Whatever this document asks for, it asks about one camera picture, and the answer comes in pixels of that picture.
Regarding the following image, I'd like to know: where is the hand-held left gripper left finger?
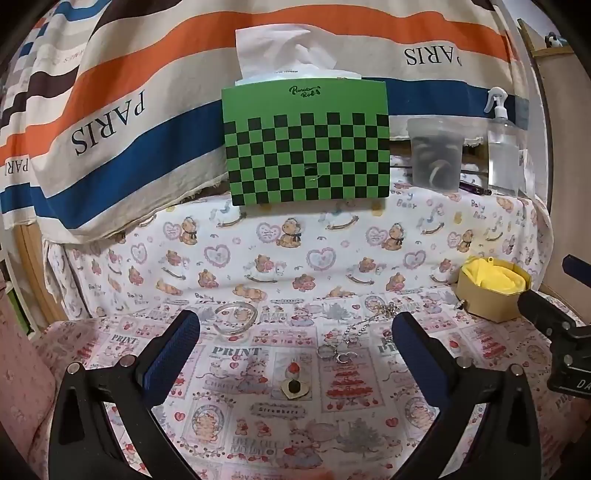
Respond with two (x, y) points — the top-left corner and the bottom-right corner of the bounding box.
(48, 309), (201, 480)

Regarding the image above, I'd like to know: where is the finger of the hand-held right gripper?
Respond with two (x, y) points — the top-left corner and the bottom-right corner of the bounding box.
(562, 255), (591, 280)
(517, 290), (579, 340)

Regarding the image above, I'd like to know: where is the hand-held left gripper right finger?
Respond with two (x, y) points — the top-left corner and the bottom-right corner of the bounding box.
(392, 311), (542, 480)

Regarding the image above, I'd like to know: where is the yellow hexagonal jewelry box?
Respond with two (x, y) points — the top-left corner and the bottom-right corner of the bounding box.
(457, 257), (536, 322)

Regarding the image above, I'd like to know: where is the clear bangle bracelet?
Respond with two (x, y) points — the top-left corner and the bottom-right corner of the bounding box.
(213, 302), (258, 334)

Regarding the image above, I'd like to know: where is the silver chain necklace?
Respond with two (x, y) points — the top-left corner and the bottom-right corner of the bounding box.
(344, 302), (400, 344)

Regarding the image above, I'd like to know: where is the yellow cloth lining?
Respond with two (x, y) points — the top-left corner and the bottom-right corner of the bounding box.
(463, 257), (532, 296)

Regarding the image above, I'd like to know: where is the pink printed cloth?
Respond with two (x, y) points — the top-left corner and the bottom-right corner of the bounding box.
(32, 286), (591, 480)

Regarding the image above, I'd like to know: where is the bear print cloth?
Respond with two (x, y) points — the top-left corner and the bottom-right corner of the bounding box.
(44, 180), (555, 324)

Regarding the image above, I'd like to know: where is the clear spray bottle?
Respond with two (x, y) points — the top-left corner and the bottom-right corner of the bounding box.
(484, 87), (527, 193)

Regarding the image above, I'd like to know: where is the pink cushion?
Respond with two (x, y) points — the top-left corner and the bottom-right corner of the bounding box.
(0, 318), (61, 480)

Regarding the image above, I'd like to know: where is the translucent plastic container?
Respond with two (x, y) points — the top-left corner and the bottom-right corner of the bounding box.
(406, 117), (465, 189)

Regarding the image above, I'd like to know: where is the wooden shelf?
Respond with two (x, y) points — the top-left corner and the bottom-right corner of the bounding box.
(517, 18), (578, 58)

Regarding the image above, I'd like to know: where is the green checkered tissue box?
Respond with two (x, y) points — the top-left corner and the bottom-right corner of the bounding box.
(221, 78), (389, 206)

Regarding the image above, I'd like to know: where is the striped cloth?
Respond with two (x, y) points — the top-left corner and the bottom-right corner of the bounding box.
(0, 0), (532, 232)

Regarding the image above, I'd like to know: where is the white tissue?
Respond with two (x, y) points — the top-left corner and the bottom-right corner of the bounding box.
(235, 27), (363, 86)

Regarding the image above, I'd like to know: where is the wooden frame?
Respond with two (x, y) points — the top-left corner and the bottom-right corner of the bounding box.
(14, 222), (51, 337)

